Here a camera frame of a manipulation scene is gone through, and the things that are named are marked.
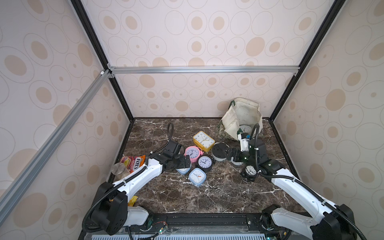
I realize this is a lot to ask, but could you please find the white twin-bell alarm clock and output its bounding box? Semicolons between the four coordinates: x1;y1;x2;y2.
239;125;253;135

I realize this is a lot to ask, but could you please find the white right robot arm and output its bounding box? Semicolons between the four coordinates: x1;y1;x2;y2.
227;124;366;240

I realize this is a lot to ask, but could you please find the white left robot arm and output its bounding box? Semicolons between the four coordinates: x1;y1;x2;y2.
82;123;191;236

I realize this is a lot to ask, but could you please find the small white round clock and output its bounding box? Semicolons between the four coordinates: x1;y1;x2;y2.
231;160;243;166

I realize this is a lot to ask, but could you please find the white clock black back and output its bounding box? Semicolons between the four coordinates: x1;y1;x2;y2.
211;142;231;162

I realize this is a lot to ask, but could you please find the small black twin-bell clock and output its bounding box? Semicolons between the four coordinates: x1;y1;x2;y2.
241;165;259;183

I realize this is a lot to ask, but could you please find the pink twin-bell alarm clock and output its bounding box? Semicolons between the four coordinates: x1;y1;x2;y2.
184;146;204;163

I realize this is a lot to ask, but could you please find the black twin-bell alarm clock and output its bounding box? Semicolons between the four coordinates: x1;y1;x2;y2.
197;155;214;173

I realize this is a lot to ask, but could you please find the blue square orange-hand clock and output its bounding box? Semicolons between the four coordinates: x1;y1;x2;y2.
188;168;207;187

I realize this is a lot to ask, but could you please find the yellow square alarm clock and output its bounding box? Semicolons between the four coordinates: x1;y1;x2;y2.
193;131;216;153

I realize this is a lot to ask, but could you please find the Fox's candy bag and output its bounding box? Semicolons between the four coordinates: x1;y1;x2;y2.
120;155;146;173

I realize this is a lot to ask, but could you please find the cream canvas tote bag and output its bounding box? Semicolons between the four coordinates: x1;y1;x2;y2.
217;98;263;141

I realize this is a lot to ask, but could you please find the clear plastic jar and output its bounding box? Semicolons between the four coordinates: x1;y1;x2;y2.
111;163;131;182

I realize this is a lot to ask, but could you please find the yellow snack packet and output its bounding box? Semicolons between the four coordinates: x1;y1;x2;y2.
128;196;138;207

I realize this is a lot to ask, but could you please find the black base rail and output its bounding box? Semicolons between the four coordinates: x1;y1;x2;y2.
126;213;305;240

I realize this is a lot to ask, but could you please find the aluminium frame bar rear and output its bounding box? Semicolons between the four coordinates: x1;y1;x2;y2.
110;66;300;75

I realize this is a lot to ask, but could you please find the aluminium frame bar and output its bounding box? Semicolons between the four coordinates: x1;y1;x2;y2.
1;69;112;225
110;66;300;75

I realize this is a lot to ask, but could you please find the aluminium frame bar left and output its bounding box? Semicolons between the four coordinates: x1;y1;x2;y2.
1;69;112;225

